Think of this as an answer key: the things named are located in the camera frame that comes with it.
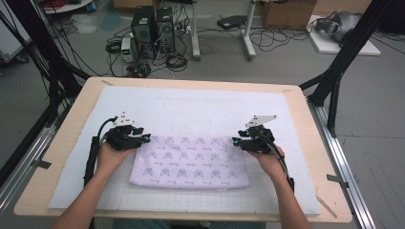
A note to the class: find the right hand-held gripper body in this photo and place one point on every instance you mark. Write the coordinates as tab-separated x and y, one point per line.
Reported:
259	119

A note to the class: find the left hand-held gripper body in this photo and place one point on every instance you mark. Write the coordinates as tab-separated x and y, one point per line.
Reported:
124	120

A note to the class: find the light purple printed towel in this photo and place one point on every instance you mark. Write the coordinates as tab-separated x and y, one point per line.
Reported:
191	165

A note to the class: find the person's right hand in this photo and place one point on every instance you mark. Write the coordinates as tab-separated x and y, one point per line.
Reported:
272	163

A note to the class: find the person's left hand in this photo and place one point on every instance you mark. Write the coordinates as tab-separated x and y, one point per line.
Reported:
108	159

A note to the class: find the white foam mat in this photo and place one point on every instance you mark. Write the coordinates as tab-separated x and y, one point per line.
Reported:
191	101

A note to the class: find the white power supply unit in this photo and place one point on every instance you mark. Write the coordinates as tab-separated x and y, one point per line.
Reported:
127	49

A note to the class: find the person's blue jeans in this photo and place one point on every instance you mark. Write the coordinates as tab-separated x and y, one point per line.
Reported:
143	224

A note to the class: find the white metal stand leg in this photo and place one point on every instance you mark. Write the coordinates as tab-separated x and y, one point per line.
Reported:
195	31
248	31

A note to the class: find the large black computer tower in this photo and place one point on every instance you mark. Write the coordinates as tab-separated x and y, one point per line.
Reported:
143	31

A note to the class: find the grey tape piece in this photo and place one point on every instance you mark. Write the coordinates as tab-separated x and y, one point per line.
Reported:
43	164
336	179

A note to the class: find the slim black computer tower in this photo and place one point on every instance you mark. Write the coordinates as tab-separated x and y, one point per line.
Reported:
166	30

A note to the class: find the white floor board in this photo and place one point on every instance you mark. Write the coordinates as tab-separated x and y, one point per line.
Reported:
328	46

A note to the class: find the flat black device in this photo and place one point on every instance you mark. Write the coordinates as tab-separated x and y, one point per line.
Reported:
230	22

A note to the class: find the clear plastic bag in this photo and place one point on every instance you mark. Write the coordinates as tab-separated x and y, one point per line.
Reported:
84	24

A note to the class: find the large cardboard box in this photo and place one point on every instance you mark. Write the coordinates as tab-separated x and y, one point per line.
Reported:
286	14

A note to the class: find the beige tape strip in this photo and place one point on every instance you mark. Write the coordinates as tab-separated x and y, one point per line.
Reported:
326	207

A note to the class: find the grey headset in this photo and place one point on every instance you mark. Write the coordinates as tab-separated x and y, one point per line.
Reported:
340	24

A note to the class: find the round white table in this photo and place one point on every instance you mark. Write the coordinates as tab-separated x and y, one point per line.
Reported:
70	7

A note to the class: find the aluminium side rail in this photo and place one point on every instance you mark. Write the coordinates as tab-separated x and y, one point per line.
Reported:
337	152
28	159

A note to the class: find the black metal frame strut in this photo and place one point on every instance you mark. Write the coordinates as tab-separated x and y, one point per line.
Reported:
38	38
350	44

